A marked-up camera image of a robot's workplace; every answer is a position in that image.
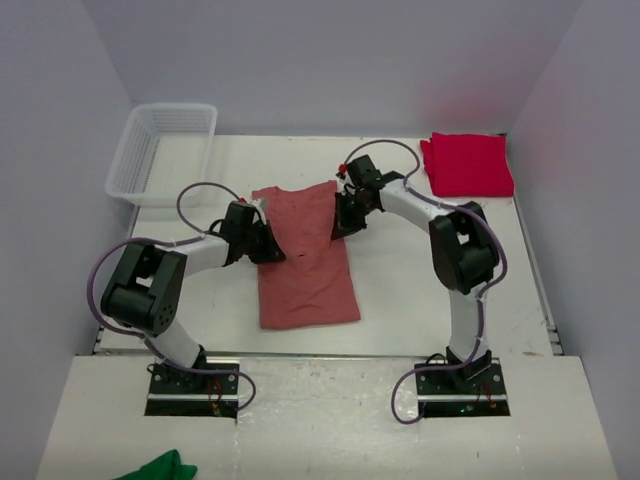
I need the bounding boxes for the salmon pink t shirt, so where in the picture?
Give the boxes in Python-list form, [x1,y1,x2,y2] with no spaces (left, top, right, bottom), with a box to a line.
[252,180,361,330]

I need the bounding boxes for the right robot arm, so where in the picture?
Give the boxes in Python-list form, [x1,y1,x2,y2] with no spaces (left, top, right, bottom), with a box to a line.
[331,155,503,393]

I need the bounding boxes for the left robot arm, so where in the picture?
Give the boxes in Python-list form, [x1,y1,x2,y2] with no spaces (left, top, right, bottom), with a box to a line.
[92,201,286,393]

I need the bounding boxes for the folded red t shirt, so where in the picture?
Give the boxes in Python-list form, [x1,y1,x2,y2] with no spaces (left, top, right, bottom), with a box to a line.
[420,132,515,198]

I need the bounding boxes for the white plastic basket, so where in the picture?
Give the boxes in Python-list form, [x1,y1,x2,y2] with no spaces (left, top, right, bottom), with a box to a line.
[105,103,218,208]

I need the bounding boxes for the green cloth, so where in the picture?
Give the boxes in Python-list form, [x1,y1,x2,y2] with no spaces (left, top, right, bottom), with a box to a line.
[116,449,198,480]

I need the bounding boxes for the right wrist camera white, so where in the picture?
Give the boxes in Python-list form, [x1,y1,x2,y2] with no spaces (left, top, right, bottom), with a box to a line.
[336,163,350,192]

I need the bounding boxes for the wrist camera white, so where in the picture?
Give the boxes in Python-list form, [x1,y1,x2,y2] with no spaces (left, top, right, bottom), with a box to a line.
[251,198,268,213]
[336,163,350,192]

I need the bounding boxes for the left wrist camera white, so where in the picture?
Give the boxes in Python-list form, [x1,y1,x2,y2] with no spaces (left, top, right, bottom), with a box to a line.
[251,198,268,213]

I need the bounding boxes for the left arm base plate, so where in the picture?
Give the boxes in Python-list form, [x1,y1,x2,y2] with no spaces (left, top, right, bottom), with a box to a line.
[144,357,240,420]

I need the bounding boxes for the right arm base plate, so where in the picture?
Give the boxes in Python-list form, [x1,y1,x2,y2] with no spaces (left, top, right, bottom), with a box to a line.
[415,358,511,419]

